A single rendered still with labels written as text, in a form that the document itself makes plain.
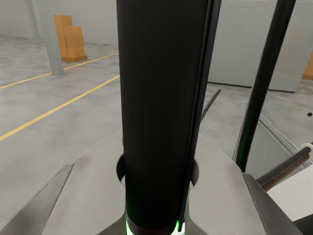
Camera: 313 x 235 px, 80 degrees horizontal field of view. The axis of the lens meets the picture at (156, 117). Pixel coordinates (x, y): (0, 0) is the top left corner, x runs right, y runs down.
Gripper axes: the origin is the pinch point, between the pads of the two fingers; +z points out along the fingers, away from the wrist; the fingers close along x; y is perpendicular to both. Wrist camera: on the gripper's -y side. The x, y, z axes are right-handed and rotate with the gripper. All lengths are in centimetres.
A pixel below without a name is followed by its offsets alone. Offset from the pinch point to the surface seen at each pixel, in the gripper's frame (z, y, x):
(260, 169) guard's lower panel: 87, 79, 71
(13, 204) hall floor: 104, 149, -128
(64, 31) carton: 748, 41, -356
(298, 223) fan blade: 3.9, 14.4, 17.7
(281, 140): 79, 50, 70
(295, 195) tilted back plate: 19.1, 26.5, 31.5
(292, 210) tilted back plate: 16.7, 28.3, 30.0
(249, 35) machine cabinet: 502, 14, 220
